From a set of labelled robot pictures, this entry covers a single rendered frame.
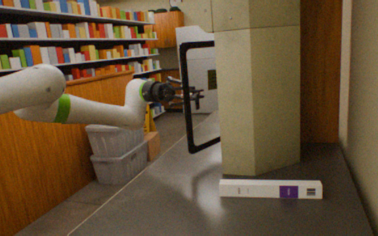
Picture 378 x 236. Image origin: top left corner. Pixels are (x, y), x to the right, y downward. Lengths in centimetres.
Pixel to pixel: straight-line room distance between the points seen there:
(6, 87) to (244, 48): 69
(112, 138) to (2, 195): 105
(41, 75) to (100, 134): 225
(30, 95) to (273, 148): 78
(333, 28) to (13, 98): 112
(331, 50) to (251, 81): 45
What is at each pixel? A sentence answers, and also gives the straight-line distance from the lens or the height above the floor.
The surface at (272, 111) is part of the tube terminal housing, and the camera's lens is 100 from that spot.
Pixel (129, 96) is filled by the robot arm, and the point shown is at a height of 118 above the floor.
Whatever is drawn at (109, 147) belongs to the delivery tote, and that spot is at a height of 44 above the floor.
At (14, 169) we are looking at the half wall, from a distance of 286.
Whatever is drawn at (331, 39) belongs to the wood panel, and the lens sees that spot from 129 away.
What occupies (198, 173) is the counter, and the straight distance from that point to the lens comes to 106.
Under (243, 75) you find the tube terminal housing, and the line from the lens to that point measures 93.
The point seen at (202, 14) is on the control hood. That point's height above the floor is 147.
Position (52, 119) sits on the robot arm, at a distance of 120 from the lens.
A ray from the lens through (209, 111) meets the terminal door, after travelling 113.
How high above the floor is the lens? 137
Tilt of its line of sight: 13 degrees down
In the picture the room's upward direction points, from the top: 5 degrees counter-clockwise
